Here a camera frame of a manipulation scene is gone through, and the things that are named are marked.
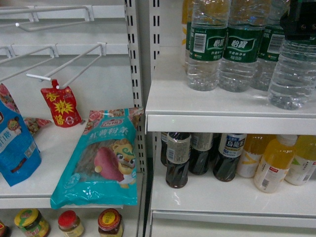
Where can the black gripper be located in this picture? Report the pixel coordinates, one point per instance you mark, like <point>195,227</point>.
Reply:
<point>299,22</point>

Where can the clear water bottle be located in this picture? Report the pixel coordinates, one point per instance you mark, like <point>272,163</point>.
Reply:
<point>294,77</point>

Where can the water bottle middle front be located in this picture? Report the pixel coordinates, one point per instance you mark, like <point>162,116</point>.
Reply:
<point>245,30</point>

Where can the water bottle left front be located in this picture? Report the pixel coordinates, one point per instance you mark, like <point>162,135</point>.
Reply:
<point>207,41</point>

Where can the yellow bottle behind water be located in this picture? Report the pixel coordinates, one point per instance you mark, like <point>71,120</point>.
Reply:
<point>187,8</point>

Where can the white shelf with water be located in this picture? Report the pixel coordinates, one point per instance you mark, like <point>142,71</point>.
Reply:
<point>173,106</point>

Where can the slotted white shelf upright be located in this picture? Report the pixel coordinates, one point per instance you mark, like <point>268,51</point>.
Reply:
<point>135,64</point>

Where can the white drinks shelf lower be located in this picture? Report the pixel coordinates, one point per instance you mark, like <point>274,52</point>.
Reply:
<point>204,198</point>

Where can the white snack shelf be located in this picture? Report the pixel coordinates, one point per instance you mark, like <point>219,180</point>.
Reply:
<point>56,146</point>

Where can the orange juice bottle left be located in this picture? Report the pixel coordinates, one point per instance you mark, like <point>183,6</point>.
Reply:
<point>253,150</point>

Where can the orange juice bottle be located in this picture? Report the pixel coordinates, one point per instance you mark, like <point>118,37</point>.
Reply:
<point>304,162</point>
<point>275,163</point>
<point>253,150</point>

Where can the orange juice bottle front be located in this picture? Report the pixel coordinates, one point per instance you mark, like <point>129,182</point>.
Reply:
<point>275,163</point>

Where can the oolong tea bottle white label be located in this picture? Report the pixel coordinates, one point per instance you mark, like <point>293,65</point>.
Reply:
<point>229,152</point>

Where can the slotted white upright right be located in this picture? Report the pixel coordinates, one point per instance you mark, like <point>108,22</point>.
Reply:
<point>154,17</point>

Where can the orange juice bottle right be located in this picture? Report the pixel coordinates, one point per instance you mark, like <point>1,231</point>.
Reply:
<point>304,162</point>

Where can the dark tea bottle middle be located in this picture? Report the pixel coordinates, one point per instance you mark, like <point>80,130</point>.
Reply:
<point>201,144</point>

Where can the dark tea bottle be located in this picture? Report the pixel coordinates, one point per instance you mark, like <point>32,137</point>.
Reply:
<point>201,144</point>
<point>163,138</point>
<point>178,154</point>

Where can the dark tea bottle front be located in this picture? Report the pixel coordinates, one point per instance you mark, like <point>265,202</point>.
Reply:
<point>178,154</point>

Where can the dark tea bottle back left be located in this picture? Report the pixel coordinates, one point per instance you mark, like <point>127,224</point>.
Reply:
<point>163,138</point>

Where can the teal sweet potato noodle bag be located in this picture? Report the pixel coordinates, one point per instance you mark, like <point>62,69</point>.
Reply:
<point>102,168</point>

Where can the red sauce pouch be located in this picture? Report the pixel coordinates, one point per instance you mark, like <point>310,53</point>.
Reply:
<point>62,104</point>

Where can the white display hook upper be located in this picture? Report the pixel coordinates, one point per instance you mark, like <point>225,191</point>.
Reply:
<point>62,16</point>

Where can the red label chili jar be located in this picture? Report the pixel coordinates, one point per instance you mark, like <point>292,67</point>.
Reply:
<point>110,223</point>

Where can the floral snack packet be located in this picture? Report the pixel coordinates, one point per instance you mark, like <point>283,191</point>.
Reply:
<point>35,124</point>

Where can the red lid pickle jar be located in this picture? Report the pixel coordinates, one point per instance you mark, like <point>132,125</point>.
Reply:
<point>70,224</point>

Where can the blue sugar bag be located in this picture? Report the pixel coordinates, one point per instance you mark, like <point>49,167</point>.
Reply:
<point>19,154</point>

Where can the yellow lid sauce jar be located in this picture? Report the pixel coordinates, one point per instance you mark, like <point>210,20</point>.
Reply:
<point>32,223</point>

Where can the jar at left edge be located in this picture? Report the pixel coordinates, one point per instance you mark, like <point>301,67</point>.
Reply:
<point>4,230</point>

